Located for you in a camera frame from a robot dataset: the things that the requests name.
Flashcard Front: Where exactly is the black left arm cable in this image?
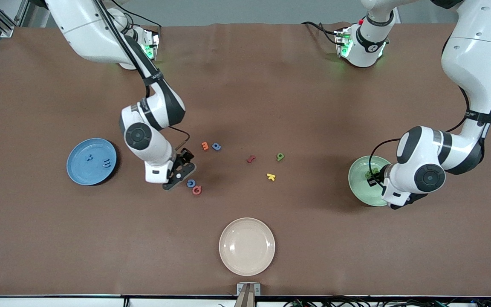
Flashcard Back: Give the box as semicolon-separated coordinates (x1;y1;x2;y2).
369;85;472;180

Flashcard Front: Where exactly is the white table edge rail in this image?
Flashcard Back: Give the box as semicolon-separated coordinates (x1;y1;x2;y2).
0;295;491;307

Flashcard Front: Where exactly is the cream plate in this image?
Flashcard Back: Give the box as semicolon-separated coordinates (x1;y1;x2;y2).
219;217;276;276

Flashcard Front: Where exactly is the black base cable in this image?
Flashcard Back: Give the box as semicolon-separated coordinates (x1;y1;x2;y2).
111;4;163;31
301;21;342;45

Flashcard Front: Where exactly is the green plate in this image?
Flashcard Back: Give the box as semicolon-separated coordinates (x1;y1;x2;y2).
348;155;393;207

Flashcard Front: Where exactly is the blue plate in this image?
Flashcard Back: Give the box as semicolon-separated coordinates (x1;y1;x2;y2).
66;138;118;186

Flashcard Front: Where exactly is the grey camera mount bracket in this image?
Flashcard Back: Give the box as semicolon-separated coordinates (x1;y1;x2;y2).
235;282;262;307

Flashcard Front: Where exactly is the brown table cover mat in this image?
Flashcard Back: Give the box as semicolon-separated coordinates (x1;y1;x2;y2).
0;21;491;297

